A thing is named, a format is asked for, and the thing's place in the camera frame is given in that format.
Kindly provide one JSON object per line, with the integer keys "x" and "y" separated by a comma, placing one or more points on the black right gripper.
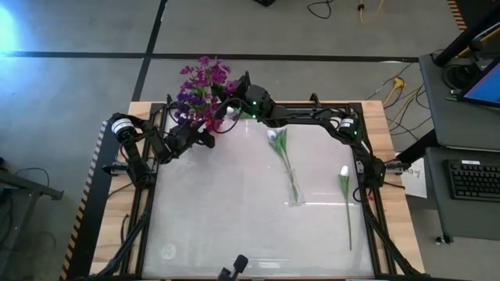
{"x": 256, "y": 95}

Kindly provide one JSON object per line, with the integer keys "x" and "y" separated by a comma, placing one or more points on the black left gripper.
{"x": 177, "y": 142}

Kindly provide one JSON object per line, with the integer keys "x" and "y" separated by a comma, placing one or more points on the red glass vase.
{"x": 213, "y": 125}

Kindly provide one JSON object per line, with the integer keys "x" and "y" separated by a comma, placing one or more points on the magenta artificial flower bunch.
{"x": 218, "y": 76}
{"x": 213, "y": 105}
{"x": 187, "y": 70}

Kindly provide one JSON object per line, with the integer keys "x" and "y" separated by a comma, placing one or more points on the clear glass vase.
{"x": 297, "y": 199}

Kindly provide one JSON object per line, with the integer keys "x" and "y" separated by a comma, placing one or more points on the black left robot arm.
{"x": 134, "y": 156}

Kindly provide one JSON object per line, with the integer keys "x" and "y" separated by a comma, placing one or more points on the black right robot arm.
{"x": 312, "y": 115}

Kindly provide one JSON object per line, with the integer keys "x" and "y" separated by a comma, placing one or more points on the white paper note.
{"x": 416, "y": 183}

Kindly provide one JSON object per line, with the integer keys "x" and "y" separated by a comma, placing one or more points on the black metal stand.
{"x": 23, "y": 187}

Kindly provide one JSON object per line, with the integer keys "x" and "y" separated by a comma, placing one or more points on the grey desk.
{"x": 441, "y": 125}
{"x": 461, "y": 218}

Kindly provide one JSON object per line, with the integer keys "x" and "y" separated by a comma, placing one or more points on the laptop with blue screen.
{"x": 488, "y": 87}

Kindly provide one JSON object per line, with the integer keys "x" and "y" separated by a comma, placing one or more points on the black keyboard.
{"x": 472, "y": 180}

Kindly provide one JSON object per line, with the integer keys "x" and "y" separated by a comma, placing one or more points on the black camera on stand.
{"x": 238, "y": 263}

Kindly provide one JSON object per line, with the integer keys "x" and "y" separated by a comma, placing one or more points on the black orange striped base plate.
{"x": 88, "y": 234}

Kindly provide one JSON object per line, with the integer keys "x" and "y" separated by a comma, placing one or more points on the black aluminium table frame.
{"x": 371, "y": 242}

